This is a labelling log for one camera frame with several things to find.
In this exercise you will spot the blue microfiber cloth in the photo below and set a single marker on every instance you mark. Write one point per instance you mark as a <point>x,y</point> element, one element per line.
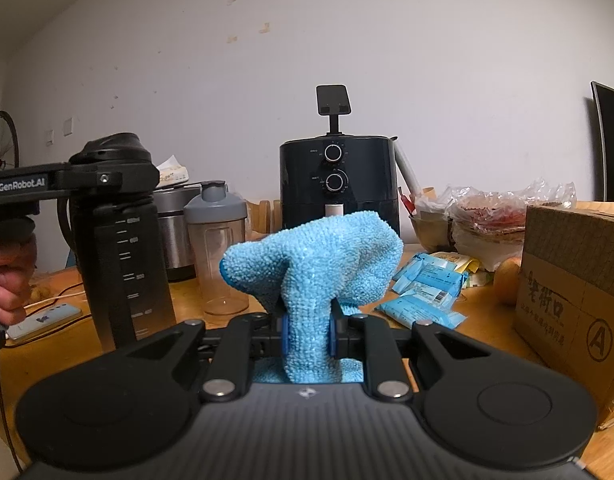
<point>317,270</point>

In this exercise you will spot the blue wet wipe packet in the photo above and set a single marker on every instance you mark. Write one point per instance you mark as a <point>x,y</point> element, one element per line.
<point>444,285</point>
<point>412,272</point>
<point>422,312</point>

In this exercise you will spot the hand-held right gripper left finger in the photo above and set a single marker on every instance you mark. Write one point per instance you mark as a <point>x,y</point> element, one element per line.
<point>285,332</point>

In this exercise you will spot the clear box of yellow snacks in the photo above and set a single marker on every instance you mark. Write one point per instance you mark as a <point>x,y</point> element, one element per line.
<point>42,290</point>

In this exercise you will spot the wooden chair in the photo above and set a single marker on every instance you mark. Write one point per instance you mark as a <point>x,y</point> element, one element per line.
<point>264,217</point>

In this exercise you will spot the white wall switch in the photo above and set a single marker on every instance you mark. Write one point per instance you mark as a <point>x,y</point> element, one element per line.
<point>49,137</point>
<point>68,126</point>

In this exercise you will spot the yellow round fruit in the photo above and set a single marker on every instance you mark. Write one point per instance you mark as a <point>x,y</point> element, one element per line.
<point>507,282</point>

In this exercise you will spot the white plastic tube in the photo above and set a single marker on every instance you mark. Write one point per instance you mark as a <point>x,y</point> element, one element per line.
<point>406,165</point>

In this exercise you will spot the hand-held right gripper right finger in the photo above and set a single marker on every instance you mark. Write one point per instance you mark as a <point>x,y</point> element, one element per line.
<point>332,335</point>

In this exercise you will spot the bag of flat pancakes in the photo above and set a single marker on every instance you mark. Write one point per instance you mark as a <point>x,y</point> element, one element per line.
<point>502,225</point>

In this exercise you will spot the yellow green sachets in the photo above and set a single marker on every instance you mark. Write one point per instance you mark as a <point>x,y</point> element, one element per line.
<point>474,267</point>

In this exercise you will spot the grey lid shaker bottle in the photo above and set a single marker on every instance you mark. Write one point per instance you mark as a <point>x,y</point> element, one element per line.
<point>217,255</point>

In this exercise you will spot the silver rice cooker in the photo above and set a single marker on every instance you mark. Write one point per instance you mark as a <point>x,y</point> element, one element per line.
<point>174,230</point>

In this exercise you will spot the tissue pack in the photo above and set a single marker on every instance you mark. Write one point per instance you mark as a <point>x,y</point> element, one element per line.
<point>172,172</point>

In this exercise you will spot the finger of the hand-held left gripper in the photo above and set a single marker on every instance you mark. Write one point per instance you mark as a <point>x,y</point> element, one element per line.
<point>112,178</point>

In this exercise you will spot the black flat monitor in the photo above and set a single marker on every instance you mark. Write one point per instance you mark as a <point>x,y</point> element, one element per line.
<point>612,145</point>

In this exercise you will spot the dark blue air fryer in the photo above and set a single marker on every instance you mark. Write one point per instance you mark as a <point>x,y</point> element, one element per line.
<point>307,185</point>

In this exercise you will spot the black phone stand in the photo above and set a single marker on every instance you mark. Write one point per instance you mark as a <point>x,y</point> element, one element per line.
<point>333,99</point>

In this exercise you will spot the cardboard box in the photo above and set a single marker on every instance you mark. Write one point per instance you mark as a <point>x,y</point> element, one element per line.
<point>567,300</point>

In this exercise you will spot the white blue power strip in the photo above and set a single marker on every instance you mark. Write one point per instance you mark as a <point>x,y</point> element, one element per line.
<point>42,322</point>

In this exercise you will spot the bicycle wheel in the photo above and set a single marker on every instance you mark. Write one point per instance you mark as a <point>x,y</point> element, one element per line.
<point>2,140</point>

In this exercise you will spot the person's left hand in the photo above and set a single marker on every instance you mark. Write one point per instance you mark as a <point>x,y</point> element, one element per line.
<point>9,285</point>

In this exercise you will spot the black gradient water bottle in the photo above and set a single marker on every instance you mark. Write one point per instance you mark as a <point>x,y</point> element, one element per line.
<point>122,270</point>

